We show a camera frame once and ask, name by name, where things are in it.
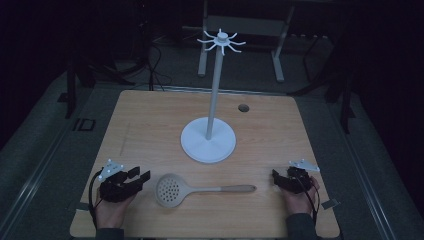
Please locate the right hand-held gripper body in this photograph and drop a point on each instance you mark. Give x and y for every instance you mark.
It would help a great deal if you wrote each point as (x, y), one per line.
(300, 181)

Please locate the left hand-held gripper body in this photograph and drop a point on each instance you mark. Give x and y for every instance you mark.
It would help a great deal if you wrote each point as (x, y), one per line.
(113, 190)

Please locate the person's right hand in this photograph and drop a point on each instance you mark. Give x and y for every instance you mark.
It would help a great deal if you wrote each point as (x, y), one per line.
(298, 203)

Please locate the person's left hand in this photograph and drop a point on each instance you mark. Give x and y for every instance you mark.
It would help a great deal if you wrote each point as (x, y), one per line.
(111, 213)

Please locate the beige slotted skimmer spoon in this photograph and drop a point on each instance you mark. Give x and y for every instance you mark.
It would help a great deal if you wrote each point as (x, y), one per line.
(173, 190)

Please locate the grey tape strip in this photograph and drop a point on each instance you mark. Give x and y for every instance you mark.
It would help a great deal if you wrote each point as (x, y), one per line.
(330, 203)
(82, 206)

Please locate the white hook stand rack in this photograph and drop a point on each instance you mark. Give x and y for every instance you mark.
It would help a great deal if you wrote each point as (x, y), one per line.
(208, 143)

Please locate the black metal stand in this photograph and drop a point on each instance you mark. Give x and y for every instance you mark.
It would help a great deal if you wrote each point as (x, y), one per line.
(70, 93)
(345, 106)

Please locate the metal rail strip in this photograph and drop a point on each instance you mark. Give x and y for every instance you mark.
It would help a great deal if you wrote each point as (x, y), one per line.
(200, 89)

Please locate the white metal desk frame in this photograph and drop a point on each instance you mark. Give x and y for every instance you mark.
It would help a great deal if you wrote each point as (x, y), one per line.
(278, 50)

